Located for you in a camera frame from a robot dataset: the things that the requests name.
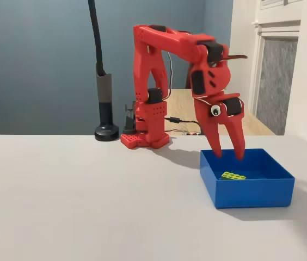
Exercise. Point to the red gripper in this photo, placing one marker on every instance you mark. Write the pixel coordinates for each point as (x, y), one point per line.
(225, 112)

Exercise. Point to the green lego brick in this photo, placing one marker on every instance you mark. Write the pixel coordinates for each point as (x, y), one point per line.
(232, 176)

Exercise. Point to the red robot arm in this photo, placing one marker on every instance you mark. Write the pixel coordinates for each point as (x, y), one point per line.
(142, 54)

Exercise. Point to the blue plastic bin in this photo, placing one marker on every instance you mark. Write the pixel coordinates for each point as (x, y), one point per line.
(251, 193)

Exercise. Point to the small controller board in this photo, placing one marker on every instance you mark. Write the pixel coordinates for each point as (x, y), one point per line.
(190, 133)

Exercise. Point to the light wooden table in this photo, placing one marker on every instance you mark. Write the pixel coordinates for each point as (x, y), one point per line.
(182, 108)

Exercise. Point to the dark wooden chair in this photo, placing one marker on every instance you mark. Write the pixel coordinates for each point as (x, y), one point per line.
(187, 83)

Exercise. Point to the white framed glass door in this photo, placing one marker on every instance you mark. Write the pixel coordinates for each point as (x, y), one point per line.
(278, 81)

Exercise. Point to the black gooseneck stand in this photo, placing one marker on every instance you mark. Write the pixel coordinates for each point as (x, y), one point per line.
(105, 114)

